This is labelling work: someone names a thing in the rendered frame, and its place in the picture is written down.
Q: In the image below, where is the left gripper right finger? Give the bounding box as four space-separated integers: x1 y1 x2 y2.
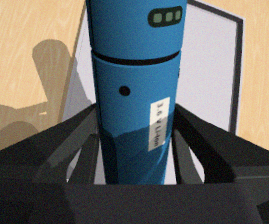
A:
171 103 269 222

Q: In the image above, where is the blue electric nut driver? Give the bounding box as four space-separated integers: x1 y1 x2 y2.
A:
86 0 187 185

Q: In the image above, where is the grey shallow rectangular tray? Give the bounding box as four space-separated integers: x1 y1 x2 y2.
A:
62 0 246 136

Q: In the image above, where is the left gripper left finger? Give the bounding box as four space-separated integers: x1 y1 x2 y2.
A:
0 103 100 184

